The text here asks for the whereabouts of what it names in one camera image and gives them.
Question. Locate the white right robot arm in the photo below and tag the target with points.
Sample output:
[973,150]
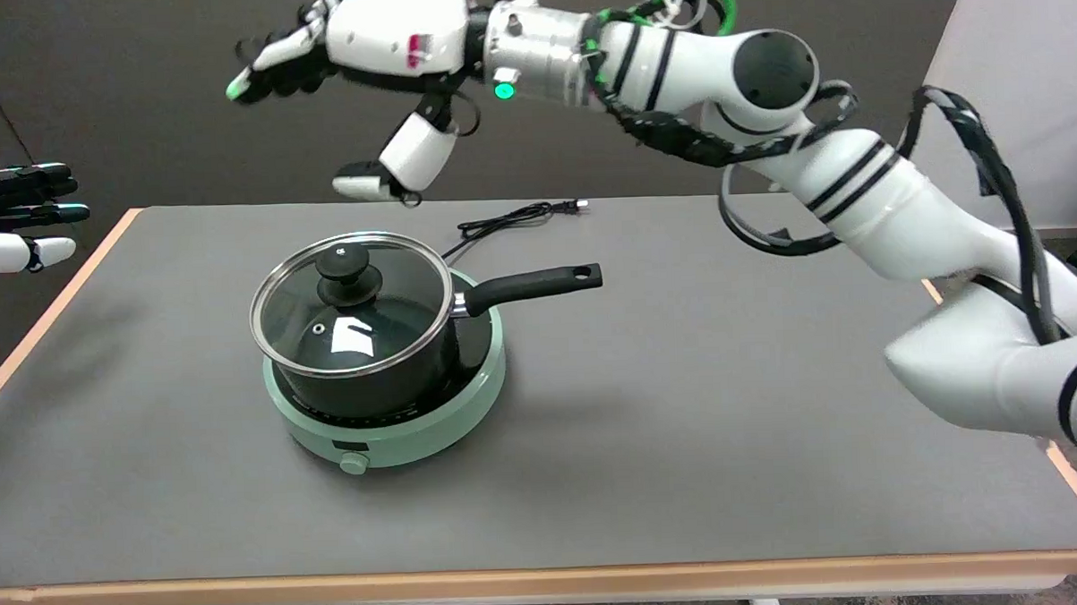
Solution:
[866,192]

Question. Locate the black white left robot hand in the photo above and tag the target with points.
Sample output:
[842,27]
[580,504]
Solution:
[16,218]

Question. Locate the glass pot lid black knob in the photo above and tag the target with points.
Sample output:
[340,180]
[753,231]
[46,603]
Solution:
[352,302]

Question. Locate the white partition panel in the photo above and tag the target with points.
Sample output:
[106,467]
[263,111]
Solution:
[1023,80]

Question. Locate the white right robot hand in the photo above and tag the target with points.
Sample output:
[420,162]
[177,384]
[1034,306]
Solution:
[377,30]

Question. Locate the mint green induction cooker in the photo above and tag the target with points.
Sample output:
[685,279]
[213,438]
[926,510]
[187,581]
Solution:
[435,422]

